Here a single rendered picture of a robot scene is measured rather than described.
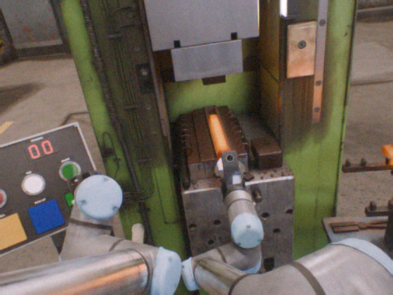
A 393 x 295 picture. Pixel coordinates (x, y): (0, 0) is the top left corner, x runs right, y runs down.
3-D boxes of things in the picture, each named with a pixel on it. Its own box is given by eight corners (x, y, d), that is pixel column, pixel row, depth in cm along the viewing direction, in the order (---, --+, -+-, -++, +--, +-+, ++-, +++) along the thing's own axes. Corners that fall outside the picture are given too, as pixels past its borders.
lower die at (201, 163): (248, 172, 123) (247, 151, 119) (190, 180, 123) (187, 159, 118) (228, 121, 159) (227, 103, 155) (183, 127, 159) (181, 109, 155)
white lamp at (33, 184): (43, 192, 99) (37, 180, 97) (26, 195, 99) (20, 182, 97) (46, 186, 102) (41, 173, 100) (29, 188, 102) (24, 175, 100)
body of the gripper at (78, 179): (97, 170, 88) (103, 167, 77) (107, 203, 88) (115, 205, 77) (64, 180, 85) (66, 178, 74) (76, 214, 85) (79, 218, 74)
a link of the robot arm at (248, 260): (217, 266, 100) (213, 237, 95) (252, 251, 104) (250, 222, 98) (230, 286, 94) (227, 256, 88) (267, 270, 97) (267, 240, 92)
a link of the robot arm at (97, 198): (70, 220, 59) (83, 169, 60) (68, 215, 69) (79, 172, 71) (118, 228, 62) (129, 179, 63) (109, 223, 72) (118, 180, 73)
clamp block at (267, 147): (283, 167, 123) (283, 151, 120) (258, 171, 123) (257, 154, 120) (273, 150, 134) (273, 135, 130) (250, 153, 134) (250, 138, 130)
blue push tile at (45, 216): (65, 223, 101) (55, 198, 101) (36, 235, 98) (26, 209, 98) (64, 222, 103) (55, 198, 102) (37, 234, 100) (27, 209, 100)
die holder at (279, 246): (292, 270, 141) (295, 175, 118) (196, 284, 140) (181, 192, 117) (258, 186, 189) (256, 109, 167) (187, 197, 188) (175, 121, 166)
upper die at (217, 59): (243, 72, 105) (241, 39, 100) (175, 82, 105) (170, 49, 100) (222, 39, 141) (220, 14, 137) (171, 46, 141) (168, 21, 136)
